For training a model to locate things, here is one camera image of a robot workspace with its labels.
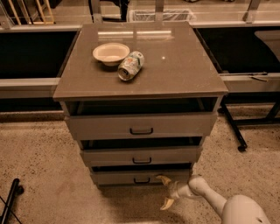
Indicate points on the wooden rack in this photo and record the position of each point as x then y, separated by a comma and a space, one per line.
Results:
29, 12

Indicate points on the grey drawer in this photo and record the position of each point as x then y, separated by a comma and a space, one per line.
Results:
101, 120
142, 151
136, 175

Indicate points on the grey bottom drawer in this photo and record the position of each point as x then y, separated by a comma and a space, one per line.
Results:
136, 175

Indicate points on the grey barrier rail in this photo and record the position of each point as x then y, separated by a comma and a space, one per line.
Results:
33, 61

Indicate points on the black stand leg left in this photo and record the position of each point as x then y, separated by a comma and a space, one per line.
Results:
15, 190

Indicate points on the white wire basket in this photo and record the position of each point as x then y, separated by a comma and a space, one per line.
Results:
170, 15

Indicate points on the black wheeled table frame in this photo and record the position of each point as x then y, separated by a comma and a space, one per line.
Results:
270, 118

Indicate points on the crushed green soda can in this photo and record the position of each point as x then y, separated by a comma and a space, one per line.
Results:
130, 66

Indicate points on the white paper bowl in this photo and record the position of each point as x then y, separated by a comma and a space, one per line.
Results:
111, 54

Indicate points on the grey top drawer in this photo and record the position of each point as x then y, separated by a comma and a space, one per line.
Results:
101, 120

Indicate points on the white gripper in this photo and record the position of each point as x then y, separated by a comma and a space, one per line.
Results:
174, 191

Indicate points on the grey drawer cabinet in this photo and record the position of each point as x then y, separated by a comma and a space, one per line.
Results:
175, 65

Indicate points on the grey middle drawer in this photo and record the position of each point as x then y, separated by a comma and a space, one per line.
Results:
142, 151

